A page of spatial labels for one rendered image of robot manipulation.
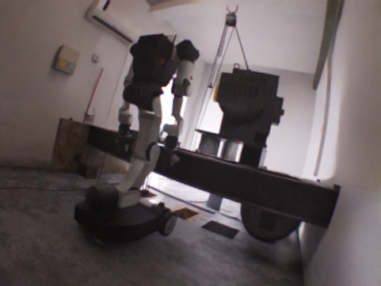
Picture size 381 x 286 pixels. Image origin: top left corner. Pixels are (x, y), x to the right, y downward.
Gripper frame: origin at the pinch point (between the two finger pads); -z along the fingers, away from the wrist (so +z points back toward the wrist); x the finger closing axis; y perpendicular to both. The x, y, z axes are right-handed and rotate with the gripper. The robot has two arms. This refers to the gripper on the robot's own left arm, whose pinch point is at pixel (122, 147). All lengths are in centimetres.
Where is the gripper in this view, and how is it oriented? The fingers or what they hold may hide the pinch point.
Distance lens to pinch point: 157.2
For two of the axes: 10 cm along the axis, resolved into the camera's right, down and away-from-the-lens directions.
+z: 1.6, -9.7, -1.7
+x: 4.4, -0.8, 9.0
